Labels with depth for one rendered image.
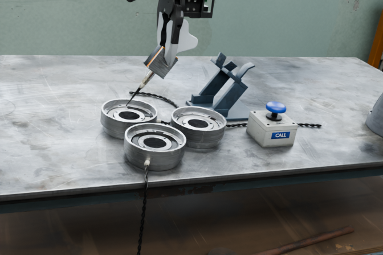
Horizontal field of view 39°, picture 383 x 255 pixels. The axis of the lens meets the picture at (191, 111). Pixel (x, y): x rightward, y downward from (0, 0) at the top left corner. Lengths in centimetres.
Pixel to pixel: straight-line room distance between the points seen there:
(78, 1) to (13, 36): 33
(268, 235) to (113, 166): 46
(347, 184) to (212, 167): 66
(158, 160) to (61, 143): 18
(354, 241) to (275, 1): 183
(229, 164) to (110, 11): 173
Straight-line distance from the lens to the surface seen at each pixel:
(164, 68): 102
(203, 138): 97
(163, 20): 101
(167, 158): 88
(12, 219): 120
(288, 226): 128
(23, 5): 252
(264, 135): 102
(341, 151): 110
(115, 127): 97
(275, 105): 104
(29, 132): 100
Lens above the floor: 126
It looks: 24 degrees down
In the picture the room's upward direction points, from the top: 8 degrees clockwise
